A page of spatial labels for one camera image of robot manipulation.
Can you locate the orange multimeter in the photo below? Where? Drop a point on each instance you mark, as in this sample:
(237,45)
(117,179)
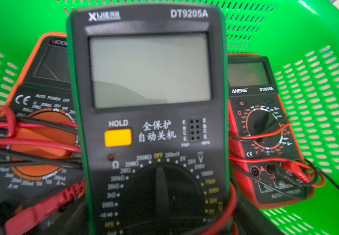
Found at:
(41,178)

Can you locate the green multimeter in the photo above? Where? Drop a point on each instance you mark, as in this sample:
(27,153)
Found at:
(149,85)

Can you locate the green plastic basket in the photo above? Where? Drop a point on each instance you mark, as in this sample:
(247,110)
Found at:
(301,40)

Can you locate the red multimeter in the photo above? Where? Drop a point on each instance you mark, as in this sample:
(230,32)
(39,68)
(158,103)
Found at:
(266,158)

